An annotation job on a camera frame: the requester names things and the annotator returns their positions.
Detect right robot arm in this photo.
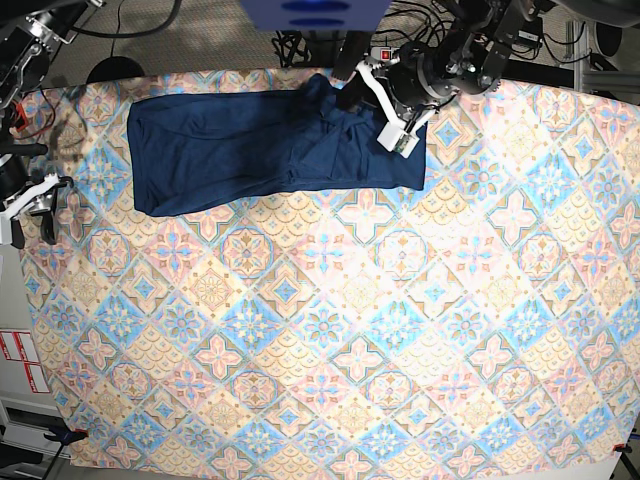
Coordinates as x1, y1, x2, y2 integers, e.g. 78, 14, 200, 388
1, 1, 104, 249

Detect patterned tablecloth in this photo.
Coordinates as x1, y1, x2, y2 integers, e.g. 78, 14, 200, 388
20, 70, 639, 479

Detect red white labels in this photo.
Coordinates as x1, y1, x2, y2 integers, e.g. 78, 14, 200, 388
1, 329, 50, 394

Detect red black clamp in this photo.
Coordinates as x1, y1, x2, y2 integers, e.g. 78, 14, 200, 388
7, 101, 28, 133

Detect right corner clamp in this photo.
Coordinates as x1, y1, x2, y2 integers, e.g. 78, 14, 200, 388
613, 432, 640, 454

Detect blue box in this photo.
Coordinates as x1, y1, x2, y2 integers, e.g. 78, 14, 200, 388
240, 0, 391, 31

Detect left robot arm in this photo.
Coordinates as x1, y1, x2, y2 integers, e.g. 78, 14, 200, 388
332, 1, 544, 157

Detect white power strip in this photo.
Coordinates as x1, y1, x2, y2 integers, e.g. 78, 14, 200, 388
366, 46, 401, 66

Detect blue long-sleeve shirt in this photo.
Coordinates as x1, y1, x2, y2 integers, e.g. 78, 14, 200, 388
127, 74, 426, 217

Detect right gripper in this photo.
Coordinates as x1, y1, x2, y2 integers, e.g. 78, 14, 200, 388
1, 154, 74, 249

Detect black orange corner clamp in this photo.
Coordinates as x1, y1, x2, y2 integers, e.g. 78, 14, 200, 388
43, 426, 88, 446

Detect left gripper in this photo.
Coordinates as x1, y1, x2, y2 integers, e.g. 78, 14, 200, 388
336, 47, 453, 159

